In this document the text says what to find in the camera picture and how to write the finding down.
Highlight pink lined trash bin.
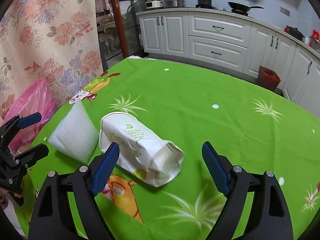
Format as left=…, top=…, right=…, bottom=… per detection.
left=2, top=78, right=60, bottom=153

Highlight white foam block left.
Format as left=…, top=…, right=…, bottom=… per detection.
left=48, top=100, right=99, bottom=164

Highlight floral curtain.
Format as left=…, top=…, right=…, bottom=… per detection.
left=1, top=0, right=103, bottom=116

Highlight white paper cup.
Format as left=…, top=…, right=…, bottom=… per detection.
left=99, top=112, right=184, bottom=187

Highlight red floor bin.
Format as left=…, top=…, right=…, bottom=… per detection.
left=257, top=66, right=281, bottom=92

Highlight wooden glass door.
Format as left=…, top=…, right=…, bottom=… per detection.
left=95, top=0, right=148, bottom=70

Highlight white rice cooker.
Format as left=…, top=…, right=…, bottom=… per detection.
left=145, top=0, right=163, bottom=10

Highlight white lower cabinets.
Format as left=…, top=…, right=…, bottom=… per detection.
left=138, top=8, right=319, bottom=116

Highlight black casserole pot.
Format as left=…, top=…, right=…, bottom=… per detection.
left=284, top=25, right=305, bottom=41

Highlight silver pressure cooker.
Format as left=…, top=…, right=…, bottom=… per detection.
left=163, top=0, right=185, bottom=8

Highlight black frying pan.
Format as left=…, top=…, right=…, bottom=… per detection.
left=228, top=2, right=263, bottom=15

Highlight black stock pot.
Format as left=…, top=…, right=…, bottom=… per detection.
left=196, top=0, right=213, bottom=9

